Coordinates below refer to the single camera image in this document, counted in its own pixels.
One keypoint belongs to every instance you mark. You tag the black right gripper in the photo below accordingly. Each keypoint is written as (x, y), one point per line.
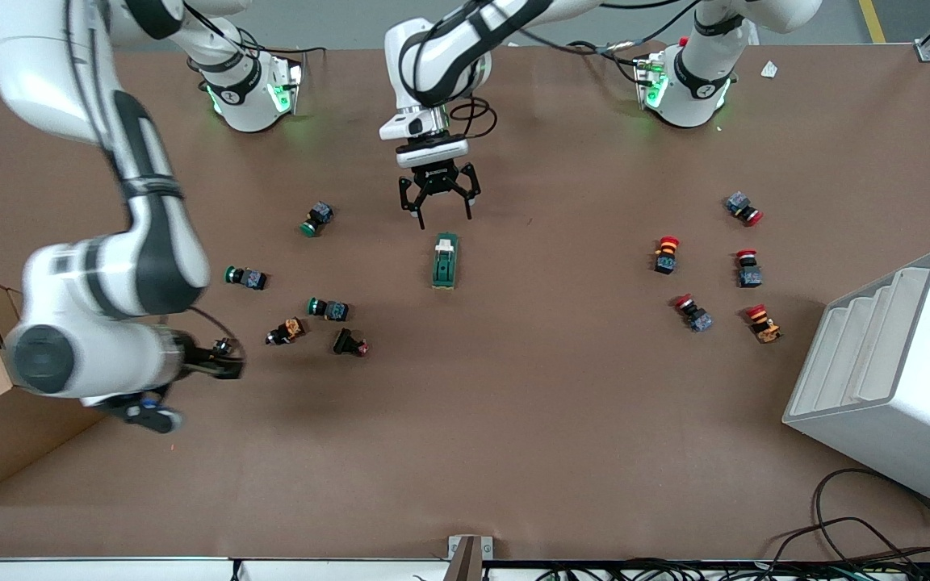
(205, 361)

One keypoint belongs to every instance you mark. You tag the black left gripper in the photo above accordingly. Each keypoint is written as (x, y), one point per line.
(437, 179)

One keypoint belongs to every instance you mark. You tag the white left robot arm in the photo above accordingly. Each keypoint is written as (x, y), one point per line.
(449, 56)

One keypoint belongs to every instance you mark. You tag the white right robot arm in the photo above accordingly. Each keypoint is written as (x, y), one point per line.
(142, 242)

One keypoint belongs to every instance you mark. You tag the red mushroom button orange base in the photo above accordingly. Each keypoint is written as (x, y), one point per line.
(763, 323)
(666, 255)

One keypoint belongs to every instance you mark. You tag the red mushroom button grey base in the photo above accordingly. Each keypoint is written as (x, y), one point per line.
(694, 314)
(743, 207)
(748, 269)

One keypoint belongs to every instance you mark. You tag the white paper scrap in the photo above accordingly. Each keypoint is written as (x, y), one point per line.
(769, 69)

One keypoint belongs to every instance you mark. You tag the white stepped rack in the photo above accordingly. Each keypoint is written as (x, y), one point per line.
(893, 379)

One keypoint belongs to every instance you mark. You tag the black orange button switch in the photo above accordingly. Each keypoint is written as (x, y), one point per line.
(224, 347)
(286, 331)

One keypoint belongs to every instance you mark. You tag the green push button switch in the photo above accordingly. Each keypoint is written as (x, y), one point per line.
(318, 218)
(247, 277)
(329, 308)

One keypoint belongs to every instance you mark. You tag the black red-tipped button switch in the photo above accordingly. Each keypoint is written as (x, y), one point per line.
(349, 342)

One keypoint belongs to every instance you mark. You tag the white table edge rail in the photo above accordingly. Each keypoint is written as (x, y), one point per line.
(110, 570)

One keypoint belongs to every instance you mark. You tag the grey metal table bracket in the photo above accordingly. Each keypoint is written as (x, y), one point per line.
(469, 553)

